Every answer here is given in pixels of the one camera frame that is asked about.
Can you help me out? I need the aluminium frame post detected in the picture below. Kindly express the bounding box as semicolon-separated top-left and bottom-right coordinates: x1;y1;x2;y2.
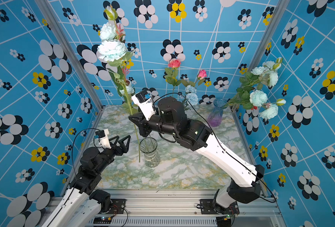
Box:
248;0;290;72
36;1;103;111

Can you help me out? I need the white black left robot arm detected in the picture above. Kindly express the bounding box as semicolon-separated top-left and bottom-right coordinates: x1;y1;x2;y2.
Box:
42;135;131;227

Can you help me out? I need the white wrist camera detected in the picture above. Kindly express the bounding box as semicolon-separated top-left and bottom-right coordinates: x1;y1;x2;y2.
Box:
93;129;111;149
132;90;156;121

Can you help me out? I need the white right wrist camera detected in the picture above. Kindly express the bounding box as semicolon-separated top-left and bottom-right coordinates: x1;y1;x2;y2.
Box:
132;90;156;121

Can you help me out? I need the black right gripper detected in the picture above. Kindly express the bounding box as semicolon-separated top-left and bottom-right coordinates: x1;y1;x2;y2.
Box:
131;110;182;140

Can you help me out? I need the small pink rose stem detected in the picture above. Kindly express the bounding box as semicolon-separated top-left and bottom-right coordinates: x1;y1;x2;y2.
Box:
184;70;207;92

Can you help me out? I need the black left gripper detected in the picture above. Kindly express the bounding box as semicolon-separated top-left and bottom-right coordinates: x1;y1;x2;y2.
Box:
96;134;130;176

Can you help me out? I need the aluminium frame post left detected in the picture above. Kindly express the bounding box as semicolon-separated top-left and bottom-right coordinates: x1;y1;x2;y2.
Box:
36;1;103;111

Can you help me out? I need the blue carnation stem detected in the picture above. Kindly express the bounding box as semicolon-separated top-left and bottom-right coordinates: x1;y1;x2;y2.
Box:
183;85;199;110

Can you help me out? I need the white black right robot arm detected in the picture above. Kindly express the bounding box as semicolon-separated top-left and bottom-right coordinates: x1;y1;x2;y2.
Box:
129;91;265;214

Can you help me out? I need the purple tinted glass vase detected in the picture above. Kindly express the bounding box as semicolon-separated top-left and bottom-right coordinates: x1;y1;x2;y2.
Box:
207;99;227;127

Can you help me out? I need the red rose stem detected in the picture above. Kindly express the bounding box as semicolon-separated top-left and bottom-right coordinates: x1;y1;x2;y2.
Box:
165;59;181;92

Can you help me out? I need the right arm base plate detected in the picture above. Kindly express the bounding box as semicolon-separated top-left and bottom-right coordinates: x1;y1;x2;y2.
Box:
196;199;239;215

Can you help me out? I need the clear ribbed glass vase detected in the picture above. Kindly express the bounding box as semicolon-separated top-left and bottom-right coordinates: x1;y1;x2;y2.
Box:
140;137;160;168

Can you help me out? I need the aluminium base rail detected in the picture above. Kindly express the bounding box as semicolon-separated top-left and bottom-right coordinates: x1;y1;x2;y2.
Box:
39;188;286;227

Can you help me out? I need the green circuit board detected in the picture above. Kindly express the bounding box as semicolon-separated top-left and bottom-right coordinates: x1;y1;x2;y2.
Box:
93;217;113;225

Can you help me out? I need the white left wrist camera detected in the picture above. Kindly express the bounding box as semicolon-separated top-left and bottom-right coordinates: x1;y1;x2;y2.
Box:
93;129;111;149

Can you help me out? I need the light blue peony bouquet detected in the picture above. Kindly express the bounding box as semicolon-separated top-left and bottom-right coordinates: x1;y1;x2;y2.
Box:
223;57;286;120

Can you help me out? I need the yellow beige vase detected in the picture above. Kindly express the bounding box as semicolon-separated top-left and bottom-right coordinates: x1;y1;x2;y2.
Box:
175;102;185;113

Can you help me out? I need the aluminium frame post right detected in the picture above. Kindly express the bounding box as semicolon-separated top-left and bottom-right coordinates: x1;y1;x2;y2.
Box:
248;0;290;72

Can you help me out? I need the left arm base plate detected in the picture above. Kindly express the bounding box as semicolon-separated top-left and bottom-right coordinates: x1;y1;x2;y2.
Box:
100;199;127;215

